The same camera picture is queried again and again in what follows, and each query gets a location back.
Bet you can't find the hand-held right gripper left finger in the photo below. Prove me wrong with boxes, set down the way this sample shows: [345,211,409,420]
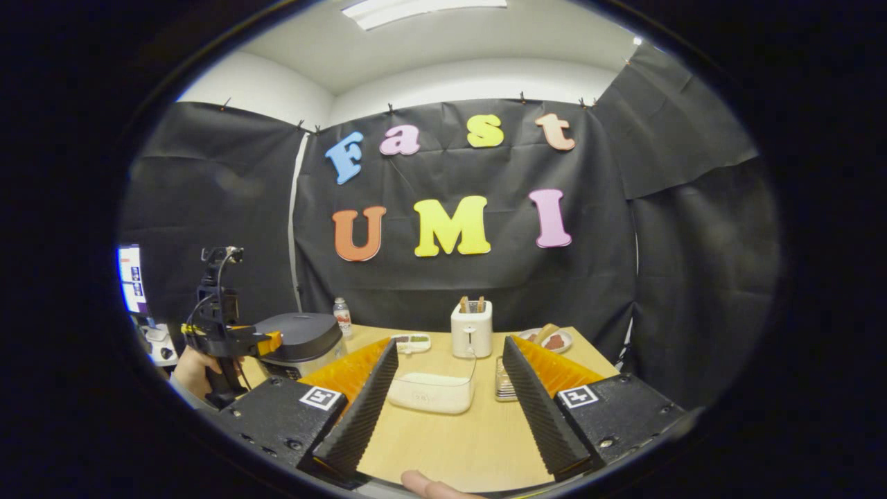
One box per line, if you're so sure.
[208,338,400,482]

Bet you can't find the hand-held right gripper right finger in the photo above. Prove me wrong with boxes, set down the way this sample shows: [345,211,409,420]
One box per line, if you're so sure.
[502,335,694,482]

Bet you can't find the grey rice cooker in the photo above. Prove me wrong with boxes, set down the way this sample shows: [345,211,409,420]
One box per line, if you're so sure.
[253,313,346,380]

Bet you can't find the clear chopstick holder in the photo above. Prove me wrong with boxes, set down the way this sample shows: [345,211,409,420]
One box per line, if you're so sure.
[495,356,520,403]

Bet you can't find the clear box of white rice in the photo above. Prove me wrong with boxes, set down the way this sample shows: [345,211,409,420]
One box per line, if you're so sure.
[387,357,478,415]

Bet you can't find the white side desk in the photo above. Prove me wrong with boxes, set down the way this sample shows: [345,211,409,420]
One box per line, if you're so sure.
[135,319,180,367]

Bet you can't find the round plate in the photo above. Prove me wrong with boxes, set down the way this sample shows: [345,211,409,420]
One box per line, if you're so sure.
[520,327,574,353]

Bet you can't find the white toaster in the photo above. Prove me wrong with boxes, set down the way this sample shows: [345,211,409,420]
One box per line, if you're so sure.
[451,297,493,359]

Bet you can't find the computer monitor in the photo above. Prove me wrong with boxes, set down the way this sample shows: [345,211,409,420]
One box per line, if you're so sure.
[118,245,149,315]

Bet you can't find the black backdrop cloth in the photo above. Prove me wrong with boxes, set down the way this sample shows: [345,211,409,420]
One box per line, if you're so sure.
[121,43,780,410]

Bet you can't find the ceiling light panel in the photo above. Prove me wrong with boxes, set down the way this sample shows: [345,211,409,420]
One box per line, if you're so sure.
[341,0,508,30]

